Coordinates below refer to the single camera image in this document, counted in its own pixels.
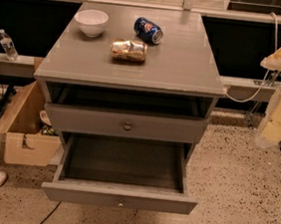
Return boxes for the grey drawer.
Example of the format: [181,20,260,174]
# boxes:
[43,133,197,215]
[45,104,208,143]

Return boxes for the grey wooden drawer cabinet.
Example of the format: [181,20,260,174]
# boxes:
[27,0,235,160]

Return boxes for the blue soda can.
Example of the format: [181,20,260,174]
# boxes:
[134,17,163,45]

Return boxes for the gold crushed can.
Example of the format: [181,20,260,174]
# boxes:
[111,39,147,63]

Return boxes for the white ceramic bowl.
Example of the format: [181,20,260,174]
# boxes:
[74,9,109,37]

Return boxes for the open cardboard box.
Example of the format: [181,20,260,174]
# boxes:
[0,81,63,166]

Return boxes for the black table leg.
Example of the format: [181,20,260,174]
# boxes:
[0,84,17,118]

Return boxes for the clear plastic water bottle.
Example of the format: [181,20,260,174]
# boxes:
[0,29,18,62]

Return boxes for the white cable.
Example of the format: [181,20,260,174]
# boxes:
[224,8,281,108]

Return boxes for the black floor cable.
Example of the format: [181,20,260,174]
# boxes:
[35,198,62,224]

